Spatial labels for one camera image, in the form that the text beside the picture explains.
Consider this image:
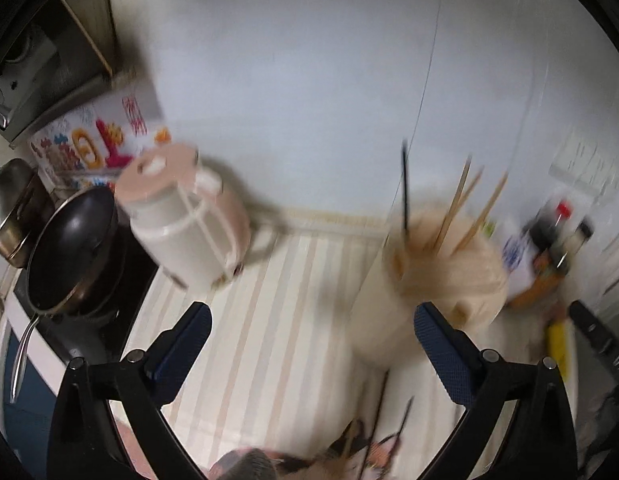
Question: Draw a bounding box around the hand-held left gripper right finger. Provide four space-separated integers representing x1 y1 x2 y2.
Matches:
413 302 578 480

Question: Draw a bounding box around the colourful printed board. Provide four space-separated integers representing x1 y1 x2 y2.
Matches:
30 79 171 187

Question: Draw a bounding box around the dark sauce bottle red cap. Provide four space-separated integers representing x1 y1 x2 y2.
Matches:
528 200 575 273

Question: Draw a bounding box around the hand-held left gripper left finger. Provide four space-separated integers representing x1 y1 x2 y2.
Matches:
48 301 213 480

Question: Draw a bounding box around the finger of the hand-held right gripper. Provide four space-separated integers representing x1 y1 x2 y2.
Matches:
568 301 619 387

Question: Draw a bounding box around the thin wall cable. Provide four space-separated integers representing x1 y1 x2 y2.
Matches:
403 0 446 161

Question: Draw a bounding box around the wooden chopstick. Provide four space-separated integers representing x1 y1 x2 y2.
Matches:
434 154 473 253
442 167 485 241
457 172 510 253

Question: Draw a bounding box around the yellow handled utensil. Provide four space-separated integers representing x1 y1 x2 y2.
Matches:
546 319 571 382

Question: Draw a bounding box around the dark chopstick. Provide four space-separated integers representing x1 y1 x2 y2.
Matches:
359 372 390 480
387 396 415 448

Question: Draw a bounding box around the black chopstick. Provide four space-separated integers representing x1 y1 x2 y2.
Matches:
401 139 410 235

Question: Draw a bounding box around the pink and white electric kettle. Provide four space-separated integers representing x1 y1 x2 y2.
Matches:
114 142 286 290

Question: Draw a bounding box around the beige utensil holder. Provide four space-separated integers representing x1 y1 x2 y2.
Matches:
349 209 511 367

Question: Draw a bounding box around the steel range hood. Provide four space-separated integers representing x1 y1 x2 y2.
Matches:
0 0 115 145

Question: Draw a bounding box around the black frying pan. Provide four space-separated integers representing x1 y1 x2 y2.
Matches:
10 187 121 405

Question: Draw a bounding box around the wooden wall cabinet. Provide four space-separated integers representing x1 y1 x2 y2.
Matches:
57 0 118 79

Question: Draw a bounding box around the black induction cooktop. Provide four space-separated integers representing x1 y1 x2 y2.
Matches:
12 220 160 366

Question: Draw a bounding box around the stainless steel pot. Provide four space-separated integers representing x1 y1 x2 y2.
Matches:
0 157 56 269

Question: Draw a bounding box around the white packet blue print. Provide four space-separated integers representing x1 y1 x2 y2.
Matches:
498 220 536 283

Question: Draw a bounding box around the dark bottle black cap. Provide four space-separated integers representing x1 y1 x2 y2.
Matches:
553 219 596 273

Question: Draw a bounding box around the white wall socket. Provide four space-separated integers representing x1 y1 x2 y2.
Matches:
548 129 619 197

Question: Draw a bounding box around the orange packet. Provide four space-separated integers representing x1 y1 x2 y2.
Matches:
508 255 566 311

